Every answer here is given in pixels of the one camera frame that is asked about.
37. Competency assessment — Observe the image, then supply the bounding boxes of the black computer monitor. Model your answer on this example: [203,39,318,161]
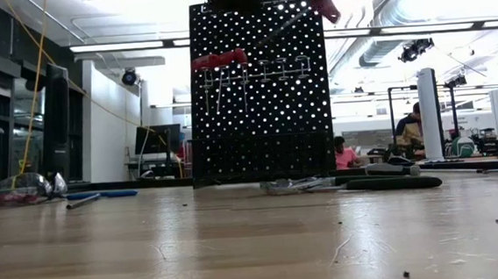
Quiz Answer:
[132,122,184,156]

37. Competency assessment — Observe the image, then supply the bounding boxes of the dark bench equipment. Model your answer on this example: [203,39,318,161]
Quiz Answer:
[470,125,498,160]

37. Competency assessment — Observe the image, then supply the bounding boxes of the person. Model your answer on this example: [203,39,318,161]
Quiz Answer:
[332,133,366,171]
[392,101,427,161]

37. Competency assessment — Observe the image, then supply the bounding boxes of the tall black panel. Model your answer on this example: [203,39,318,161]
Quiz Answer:
[34,61,78,183]

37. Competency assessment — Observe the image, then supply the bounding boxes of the blue T-handle hex key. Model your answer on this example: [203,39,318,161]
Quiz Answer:
[64,187,140,211]

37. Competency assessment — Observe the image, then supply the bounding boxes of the black metal pegboard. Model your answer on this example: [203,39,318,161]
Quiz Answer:
[180,0,338,190]

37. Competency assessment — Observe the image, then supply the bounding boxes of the white perforated tower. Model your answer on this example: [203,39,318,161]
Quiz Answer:
[416,67,447,162]

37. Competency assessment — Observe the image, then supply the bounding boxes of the black ceiling track camera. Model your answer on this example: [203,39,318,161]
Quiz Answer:
[396,37,437,64]

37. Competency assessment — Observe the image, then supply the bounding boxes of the round black ceiling spotlight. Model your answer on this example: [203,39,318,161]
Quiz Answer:
[120,68,139,87]

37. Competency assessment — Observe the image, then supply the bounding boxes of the black wire basket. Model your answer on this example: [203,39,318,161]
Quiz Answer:
[189,128,338,190]

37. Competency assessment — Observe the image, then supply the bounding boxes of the black-handled groove joint pliers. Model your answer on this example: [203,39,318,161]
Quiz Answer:
[259,167,445,201]

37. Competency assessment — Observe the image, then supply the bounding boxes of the red T-handle hex key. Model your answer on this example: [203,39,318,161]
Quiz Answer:
[189,55,220,117]
[224,46,253,115]
[260,0,344,46]
[211,51,236,113]
[0,190,46,206]

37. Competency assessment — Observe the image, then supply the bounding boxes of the black pipe stand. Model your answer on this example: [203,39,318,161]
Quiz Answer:
[386,83,423,148]

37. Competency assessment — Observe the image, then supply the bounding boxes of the yellow cable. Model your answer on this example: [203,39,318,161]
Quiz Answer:
[0,0,62,189]

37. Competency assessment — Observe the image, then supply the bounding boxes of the green white round object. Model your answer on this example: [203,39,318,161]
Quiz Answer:
[449,135,477,160]

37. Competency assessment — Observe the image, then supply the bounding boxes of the clear safety glasses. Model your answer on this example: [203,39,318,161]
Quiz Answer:
[0,169,70,208]

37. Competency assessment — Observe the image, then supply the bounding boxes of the black camera pole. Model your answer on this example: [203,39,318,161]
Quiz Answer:
[444,73,473,142]

